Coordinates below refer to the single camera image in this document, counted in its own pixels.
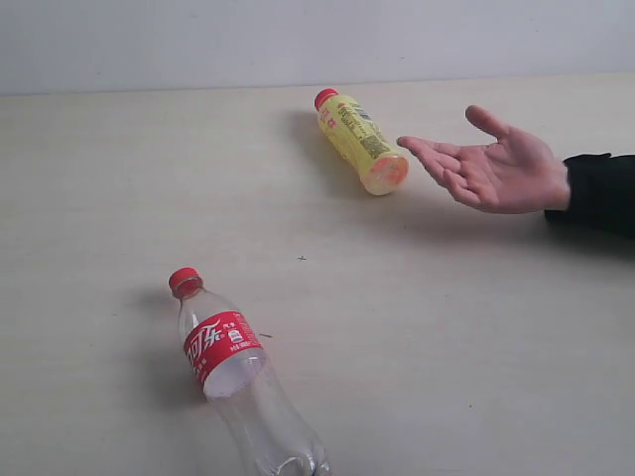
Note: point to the bare open human hand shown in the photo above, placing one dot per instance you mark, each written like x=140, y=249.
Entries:
x=516, y=174

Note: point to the clear cola bottle red label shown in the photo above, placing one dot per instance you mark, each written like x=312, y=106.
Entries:
x=238, y=379

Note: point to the yellow bottle with red cap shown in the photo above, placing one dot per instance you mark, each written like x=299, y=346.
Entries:
x=356, y=137

